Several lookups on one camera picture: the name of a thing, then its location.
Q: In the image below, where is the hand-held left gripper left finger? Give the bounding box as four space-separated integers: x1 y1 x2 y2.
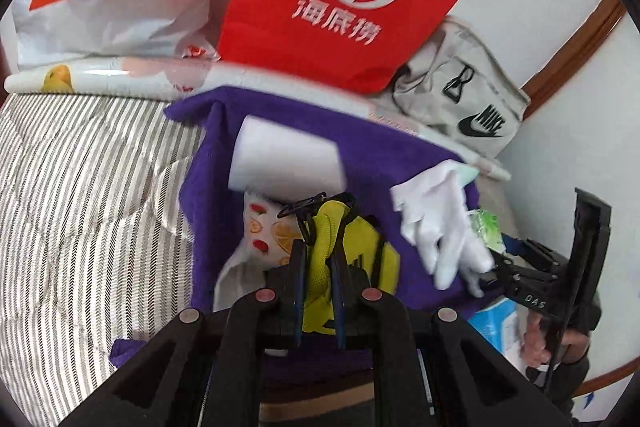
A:
60 239 308 427

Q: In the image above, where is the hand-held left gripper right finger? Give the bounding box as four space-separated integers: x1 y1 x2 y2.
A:
327 247 576 427

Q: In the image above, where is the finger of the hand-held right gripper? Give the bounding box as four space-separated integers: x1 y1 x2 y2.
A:
500 233 533 260
480 254 526 290

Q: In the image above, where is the yellow bag with black straps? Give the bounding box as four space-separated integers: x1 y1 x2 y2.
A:
277 192 401 335

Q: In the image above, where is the white glove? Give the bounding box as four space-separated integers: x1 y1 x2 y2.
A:
390 159 496 299

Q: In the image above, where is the person's right forearm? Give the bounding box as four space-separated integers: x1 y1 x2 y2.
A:
525 347 593 415

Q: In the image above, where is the person's right hand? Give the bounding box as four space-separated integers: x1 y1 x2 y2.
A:
520 307 591 369

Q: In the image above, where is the green packet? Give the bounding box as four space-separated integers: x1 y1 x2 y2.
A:
467 207 503 253

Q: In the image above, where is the blue white box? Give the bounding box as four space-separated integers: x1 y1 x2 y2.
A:
467 297 533 373

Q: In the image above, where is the fruit print white cloth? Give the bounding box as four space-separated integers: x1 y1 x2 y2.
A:
214 189 301 313

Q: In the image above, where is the mint green cloth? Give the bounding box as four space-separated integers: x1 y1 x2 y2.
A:
450 162 479 188

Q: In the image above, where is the white sponge block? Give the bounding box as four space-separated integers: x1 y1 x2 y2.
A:
227 116 348 192

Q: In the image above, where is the purple fleece towel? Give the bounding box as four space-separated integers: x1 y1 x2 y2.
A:
110 86 493 373

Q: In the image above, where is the striped bed quilt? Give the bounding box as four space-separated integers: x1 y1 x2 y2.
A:
0 92 221 427

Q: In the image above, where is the red paper bag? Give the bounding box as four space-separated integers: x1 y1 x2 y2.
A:
217 0 493 95

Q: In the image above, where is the red white crumpled wrapper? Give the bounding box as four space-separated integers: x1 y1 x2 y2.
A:
180 44 221 64

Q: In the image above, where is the fruit print wrapped package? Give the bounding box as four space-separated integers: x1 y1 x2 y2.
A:
5 56 512 181

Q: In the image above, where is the beige drawstring bag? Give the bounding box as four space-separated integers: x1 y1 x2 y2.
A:
392 17 531 158

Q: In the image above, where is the wooden door frame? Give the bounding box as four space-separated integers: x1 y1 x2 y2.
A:
517 0 640 108

